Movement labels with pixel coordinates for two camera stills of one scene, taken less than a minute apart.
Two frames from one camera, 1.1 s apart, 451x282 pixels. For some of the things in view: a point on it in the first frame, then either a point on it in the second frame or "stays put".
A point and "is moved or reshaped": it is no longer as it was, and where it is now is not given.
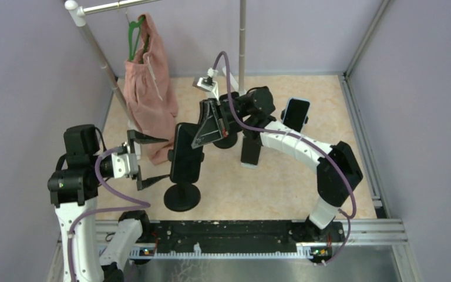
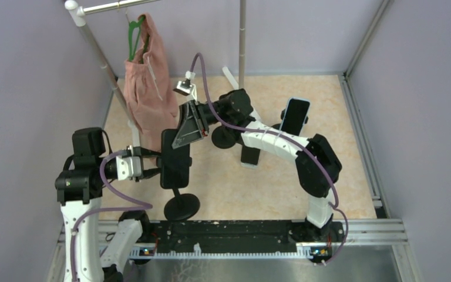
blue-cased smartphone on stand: [295, 113] stays put
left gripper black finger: [136, 137] → [144, 151]
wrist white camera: [207, 83] → [185, 87]
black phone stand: [184, 196] → [181, 206]
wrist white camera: [124, 164] stays put
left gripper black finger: [144, 184] → [148, 173]
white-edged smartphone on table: [250, 153] stays put
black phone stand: [282, 114] stays put
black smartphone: [187, 162] is moved or reshaped
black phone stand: [229, 138] stays put
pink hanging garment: [151, 91] stays put
